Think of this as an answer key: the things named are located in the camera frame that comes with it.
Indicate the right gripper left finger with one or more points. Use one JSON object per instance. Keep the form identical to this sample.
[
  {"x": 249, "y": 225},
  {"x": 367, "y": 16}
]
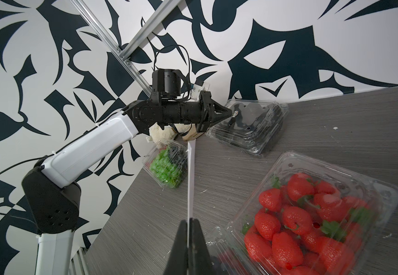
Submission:
[{"x": 178, "y": 260}]

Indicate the empty stacked clamshell boxes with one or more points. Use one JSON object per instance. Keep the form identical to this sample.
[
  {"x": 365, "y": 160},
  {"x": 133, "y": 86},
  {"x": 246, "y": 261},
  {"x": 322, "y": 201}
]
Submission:
[{"x": 255, "y": 130}]

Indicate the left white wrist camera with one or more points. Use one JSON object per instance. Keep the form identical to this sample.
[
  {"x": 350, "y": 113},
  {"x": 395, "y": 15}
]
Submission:
[{"x": 196, "y": 90}]

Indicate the white plush toy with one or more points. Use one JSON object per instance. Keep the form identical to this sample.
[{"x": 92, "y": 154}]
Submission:
[{"x": 168, "y": 133}]

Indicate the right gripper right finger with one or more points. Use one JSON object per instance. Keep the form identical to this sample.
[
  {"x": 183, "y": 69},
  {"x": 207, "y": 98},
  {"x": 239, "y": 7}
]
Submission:
[{"x": 199, "y": 261}]

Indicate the strawberry clamshell box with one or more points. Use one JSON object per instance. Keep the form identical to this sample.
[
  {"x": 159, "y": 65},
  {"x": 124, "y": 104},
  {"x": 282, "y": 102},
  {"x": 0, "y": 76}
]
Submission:
[{"x": 309, "y": 217}]

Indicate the white fruit sticker sheet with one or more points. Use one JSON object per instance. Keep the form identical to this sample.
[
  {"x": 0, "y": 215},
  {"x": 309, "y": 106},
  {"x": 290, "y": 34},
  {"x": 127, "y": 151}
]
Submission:
[{"x": 190, "y": 177}]

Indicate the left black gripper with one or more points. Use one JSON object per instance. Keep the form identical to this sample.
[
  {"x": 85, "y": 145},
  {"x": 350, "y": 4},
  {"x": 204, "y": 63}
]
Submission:
[{"x": 212, "y": 112}]

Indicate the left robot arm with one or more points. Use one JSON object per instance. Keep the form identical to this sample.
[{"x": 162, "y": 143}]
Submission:
[{"x": 50, "y": 187}]

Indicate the green grape clamshell box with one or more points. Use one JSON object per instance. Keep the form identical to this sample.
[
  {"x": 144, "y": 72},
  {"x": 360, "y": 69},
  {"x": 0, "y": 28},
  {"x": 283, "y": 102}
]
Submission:
[{"x": 166, "y": 163}]

